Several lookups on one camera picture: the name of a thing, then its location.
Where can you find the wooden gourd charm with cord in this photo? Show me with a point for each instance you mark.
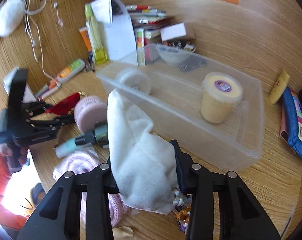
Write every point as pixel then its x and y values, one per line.
pixel 182 210

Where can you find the yellow-green spray bottle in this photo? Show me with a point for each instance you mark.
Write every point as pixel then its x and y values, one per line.
pixel 98 51

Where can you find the red velvet drawstring pouch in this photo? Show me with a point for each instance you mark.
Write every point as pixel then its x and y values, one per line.
pixel 64 106

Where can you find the stack of books and cards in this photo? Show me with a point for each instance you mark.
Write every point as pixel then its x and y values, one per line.
pixel 148 19

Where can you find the blue patchwork pencil pouch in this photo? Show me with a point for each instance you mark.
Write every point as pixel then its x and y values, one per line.
pixel 292 111

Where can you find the metal nail clipper tools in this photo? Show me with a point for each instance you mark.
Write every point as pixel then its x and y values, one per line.
pixel 89 65

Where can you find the person left hand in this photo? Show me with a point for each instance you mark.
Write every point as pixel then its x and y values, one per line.
pixel 5 151

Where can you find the bowl of beads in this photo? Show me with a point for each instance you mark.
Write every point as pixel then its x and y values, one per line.
pixel 175 55

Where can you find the fruit pattern box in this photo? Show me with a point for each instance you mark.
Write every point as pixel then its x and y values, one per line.
pixel 139 35

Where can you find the translucent white round jar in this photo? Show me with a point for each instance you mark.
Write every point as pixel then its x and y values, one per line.
pixel 135 79

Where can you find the orange green lotion tube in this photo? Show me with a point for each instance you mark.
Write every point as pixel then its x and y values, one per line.
pixel 70 71

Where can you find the pink round portable fan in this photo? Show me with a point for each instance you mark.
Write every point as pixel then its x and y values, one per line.
pixel 88 112

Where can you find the small yellow lotion bottle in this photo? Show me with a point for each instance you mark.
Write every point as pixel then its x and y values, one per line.
pixel 279 87

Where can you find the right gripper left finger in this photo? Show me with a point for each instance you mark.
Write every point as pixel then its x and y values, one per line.
pixel 58 214

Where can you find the white folded paper document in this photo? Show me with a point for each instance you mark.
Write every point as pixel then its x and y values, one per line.
pixel 116 29

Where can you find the white cardboard box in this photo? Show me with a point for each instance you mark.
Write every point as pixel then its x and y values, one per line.
pixel 179 31

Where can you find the small beige seashell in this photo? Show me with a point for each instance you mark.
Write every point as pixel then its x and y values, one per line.
pixel 122 232

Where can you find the white printed label sheet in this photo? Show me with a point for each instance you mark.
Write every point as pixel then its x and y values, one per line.
pixel 16 87

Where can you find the orange small box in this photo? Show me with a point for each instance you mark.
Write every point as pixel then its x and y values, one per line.
pixel 84 33

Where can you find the dark green spray bottle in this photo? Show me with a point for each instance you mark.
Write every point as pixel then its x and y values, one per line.
pixel 98 136

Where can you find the white fleece pouch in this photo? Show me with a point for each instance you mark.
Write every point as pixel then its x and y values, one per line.
pixel 143 164

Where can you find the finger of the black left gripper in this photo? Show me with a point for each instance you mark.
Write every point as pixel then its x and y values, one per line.
pixel 35 108
pixel 52 125

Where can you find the teal frosted small bottle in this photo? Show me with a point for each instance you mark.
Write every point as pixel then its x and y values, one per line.
pixel 66 148

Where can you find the clear plastic storage bin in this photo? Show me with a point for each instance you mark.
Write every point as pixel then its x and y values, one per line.
pixel 174 106

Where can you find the cream jar with purple label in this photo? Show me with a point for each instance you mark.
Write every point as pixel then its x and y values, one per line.
pixel 221 93

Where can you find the bundle of marker pens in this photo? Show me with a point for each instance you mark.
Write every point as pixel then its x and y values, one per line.
pixel 53 83

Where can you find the white fluffy hanging item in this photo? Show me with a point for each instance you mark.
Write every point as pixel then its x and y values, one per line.
pixel 11 15

